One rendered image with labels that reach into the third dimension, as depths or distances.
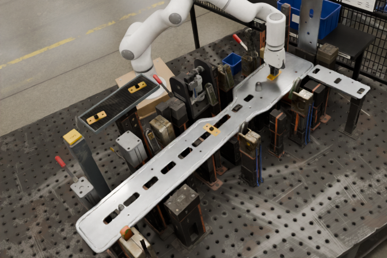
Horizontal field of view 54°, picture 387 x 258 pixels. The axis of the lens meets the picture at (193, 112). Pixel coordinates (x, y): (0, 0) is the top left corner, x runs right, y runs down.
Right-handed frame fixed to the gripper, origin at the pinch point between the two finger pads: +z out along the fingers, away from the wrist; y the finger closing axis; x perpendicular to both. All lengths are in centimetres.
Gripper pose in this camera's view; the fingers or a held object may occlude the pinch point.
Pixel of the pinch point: (274, 70)
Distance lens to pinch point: 196.8
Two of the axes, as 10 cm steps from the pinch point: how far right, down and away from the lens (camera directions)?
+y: 7.0, 4.5, -5.6
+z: 1.3, 6.8, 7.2
